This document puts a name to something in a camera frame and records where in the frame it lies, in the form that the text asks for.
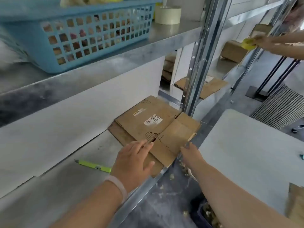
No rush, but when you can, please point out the person's left hand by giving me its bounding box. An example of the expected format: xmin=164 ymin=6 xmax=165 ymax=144
xmin=110 ymin=139 xmax=155 ymax=195

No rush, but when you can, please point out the person's right hand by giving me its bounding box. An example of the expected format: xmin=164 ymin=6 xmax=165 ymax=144
xmin=180 ymin=142 xmax=208 ymax=175

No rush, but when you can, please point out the green utility knife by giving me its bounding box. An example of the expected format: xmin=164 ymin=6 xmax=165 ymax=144
xmin=74 ymin=159 xmax=112 ymax=174

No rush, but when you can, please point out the small labelled cardboard box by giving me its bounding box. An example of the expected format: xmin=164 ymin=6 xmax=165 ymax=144
xmin=108 ymin=95 xmax=202 ymax=178

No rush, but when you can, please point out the assembled brown cardboard box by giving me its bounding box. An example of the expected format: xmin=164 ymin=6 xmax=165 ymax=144
xmin=251 ymin=23 xmax=271 ymax=37
xmin=221 ymin=41 xmax=250 ymax=63

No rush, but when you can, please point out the another person's forearm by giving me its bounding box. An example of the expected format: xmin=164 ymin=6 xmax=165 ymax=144
xmin=268 ymin=30 xmax=304 ymax=61

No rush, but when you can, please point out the person's left forearm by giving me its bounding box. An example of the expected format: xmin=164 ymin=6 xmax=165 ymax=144
xmin=51 ymin=180 xmax=124 ymax=228

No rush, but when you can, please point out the person's right forearm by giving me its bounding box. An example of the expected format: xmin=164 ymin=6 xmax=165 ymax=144
xmin=190 ymin=161 xmax=297 ymax=228

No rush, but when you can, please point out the yellow tape roll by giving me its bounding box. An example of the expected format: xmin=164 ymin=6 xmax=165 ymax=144
xmin=241 ymin=38 xmax=257 ymax=50

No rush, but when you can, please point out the white tape roll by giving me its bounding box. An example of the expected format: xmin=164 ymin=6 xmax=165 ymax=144
xmin=154 ymin=6 xmax=182 ymax=25

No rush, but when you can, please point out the black metal stand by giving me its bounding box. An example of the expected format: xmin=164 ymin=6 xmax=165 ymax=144
xmin=246 ymin=57 xmax=300 ymax=101

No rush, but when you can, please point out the black white striped cloth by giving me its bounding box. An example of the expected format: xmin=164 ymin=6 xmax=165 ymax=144
xmin=250 ymin=85 xmax=304 ymax=130

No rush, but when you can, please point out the blue plastic basket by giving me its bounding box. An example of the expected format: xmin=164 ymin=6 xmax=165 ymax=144
xmin=0 ymin=0 xmax=163 ymax=74

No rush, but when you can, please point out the pile of assorted small items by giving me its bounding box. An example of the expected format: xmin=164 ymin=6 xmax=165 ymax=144
xmin=42 ymin=0 xmax=152 ymax=66

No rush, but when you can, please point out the white bangle bracelet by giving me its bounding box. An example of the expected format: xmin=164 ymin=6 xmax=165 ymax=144
xmin=104 ymin=175 xmax=128 ymax=205

